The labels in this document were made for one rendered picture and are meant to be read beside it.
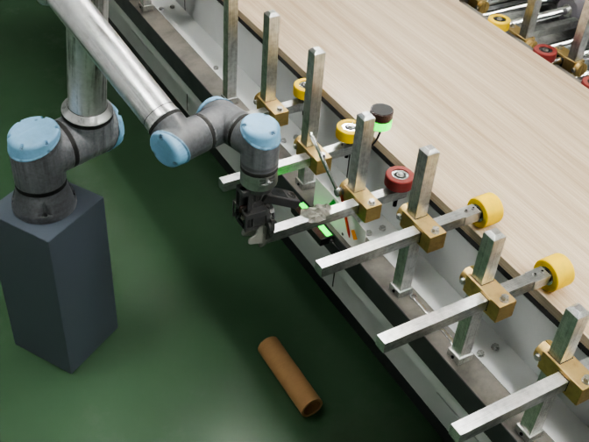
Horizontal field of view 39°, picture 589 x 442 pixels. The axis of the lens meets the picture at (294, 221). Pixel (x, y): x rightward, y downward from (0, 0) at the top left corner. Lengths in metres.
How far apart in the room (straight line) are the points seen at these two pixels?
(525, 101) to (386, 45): 0.51
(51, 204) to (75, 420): 0.72
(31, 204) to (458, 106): 1.31
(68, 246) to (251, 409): 0.80
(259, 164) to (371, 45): 1.06
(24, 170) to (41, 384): 0.80
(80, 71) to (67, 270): 0.63
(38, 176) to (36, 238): 0.19
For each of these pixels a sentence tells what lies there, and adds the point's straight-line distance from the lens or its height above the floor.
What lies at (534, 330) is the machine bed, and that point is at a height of 0.73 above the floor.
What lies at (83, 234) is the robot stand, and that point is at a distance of 2.64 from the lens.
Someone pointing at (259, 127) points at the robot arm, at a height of 1.19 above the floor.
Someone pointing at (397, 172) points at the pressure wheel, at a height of 0.90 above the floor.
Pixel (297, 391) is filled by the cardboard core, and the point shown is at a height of 0.07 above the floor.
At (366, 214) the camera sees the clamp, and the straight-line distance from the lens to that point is 2.21.
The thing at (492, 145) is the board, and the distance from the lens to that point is 2.48.
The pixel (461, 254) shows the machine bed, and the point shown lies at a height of 0.74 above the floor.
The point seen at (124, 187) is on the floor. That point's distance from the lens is 3.65.
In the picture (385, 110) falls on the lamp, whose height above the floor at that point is 1.11.
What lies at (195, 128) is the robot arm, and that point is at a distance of 1.91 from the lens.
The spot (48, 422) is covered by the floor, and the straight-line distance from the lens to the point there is 2.84.
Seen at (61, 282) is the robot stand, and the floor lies 0.41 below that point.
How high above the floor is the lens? 2.26
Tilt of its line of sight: 41 degrees down
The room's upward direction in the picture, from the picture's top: 5 degrees clockwise
